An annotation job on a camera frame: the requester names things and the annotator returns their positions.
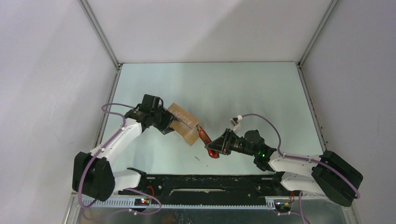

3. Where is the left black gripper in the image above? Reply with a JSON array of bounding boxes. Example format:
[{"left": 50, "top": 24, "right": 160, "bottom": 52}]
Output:
[{"left": 151, "top": 105, "right": 180, "bottom": 134}]

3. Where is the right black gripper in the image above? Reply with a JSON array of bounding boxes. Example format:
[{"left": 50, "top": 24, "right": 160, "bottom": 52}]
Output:
[{"left": 205, "top": 128, "right": 257, "bottom": 157}]

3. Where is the red black utility knife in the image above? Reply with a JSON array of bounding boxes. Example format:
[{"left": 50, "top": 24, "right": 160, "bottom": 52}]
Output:
[{"left": 197, "top": 125, "right": 219, "bottom": 159}]

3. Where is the brown cardboard express box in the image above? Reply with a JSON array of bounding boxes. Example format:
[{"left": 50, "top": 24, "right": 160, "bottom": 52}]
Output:
[{"left": 167, "top": 103, "right": 200, "bottom": 146}]

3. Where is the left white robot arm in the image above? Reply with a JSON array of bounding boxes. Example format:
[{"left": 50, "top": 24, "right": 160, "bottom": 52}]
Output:
[{"left": 72, "top": 94, "right": 177, "bottom": 203}]

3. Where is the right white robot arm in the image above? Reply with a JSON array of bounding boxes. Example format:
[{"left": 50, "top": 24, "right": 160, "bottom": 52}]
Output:
[{"left": 205, "top": 129, "right": 363, "bottom": 207}]

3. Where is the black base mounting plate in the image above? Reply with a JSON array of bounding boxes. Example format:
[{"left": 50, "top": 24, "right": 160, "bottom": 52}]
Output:
[{"left": 134, "top": 171, "right": 298, "bottom": 205}]

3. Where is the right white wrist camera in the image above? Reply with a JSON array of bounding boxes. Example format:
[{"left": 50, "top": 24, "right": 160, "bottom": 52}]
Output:
[{"left": 230, "top": 115, "right": 243, "bottom": 133}]

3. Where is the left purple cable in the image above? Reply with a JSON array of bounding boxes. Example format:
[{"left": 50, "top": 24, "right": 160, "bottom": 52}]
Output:
[{"left": 77, "top": 103, "right": 162, "bottom": 216}]

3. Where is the grey slotted cable duct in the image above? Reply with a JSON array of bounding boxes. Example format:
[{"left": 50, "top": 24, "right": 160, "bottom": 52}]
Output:
[{"left": 91, "top": 197, "right": 275, "bottom": 210}]

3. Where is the left aluminium frame post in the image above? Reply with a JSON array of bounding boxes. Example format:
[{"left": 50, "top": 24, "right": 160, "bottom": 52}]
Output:
[{"left": 78, "top": 0, "right": 121, "bottom": 70}]

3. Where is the aluminium frame post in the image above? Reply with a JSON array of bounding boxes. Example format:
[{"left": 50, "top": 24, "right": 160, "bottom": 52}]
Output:
[
  {"left": 78, "top": 0, "right": 121, "bottom": 70},
  {"left": 298, "top": 0, "right": 340, "bottom": 67}
]

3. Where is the right aluminium frame post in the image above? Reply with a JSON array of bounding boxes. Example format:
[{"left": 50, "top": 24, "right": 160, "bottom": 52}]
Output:
[{"left": 298, "top": 0, "right": 340, "bottom": 67}]

